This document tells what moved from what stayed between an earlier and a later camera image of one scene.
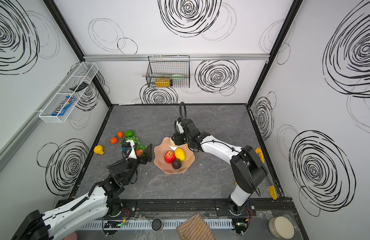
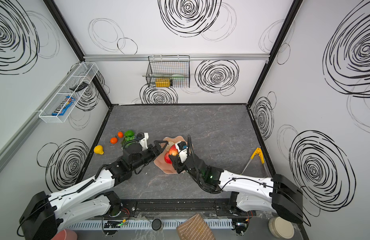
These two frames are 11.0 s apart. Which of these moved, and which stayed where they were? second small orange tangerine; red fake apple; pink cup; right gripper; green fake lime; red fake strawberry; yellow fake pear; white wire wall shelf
Moved: red fake strawberry; right gripper
Stayed: red fake apple; second small orange tangerine; green fake lime; pink cup; yellow fake pear; white wire wall shelf
